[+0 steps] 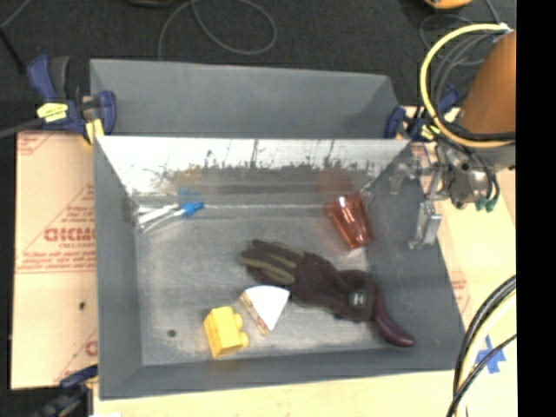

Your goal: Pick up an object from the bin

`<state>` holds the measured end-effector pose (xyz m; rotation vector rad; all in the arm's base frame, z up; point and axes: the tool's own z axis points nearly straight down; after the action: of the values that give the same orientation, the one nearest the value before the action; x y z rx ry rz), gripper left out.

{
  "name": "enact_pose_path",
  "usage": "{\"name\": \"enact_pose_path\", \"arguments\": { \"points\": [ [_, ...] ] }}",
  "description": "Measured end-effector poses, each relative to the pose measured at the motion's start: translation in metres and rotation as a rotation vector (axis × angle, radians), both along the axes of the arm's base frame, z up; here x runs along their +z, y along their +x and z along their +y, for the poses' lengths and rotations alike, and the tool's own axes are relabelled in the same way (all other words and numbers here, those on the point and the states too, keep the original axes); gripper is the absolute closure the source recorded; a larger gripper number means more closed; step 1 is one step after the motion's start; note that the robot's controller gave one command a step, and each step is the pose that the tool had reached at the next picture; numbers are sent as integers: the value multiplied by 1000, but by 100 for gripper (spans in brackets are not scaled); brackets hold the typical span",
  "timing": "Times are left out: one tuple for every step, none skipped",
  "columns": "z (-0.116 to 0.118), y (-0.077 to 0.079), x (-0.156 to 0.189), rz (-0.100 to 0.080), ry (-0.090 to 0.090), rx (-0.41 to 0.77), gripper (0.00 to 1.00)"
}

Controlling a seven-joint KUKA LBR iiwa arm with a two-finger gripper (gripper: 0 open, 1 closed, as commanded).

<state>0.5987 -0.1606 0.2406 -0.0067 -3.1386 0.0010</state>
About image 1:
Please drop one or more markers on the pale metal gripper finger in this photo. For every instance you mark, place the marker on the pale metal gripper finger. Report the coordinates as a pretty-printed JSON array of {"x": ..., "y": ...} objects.
[
  {"x": 410, "y": 170},
  {"x": 428, "y": 222}
]

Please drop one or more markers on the clear orange plastic cup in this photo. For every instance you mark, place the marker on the clear orange plastic cup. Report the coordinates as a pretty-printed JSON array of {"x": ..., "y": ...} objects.
[{"x": 351, "y": 222}]

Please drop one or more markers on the dark brown glove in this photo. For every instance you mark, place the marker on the dark brown glove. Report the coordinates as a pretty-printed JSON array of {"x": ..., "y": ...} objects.
[{"x": 321, "y": 282}]

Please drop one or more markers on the white wedge toy sandwich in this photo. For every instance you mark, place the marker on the white wedge toy sandwich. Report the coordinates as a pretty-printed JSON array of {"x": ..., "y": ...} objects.
[{"x": 269, "y": 304}]

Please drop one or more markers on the yellow toy brick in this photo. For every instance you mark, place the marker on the yellow toy brick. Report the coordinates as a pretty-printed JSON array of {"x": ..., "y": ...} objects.
[{"x": 223, "y": 330}]

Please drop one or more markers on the grey metal bin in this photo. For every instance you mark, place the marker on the grey metal bin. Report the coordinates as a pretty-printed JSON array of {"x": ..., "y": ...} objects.
[{"x": 195, "y": 259}]

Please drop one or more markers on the clear tube with blue cap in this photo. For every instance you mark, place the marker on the clear tube with blue cap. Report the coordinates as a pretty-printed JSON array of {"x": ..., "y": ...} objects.
[{"x": 174, "y": 213}]

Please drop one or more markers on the brown cardboard board, red print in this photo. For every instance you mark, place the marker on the brown cardboard board, red print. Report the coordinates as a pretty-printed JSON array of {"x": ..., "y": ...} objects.
[{"x": 52, "y": 276}]

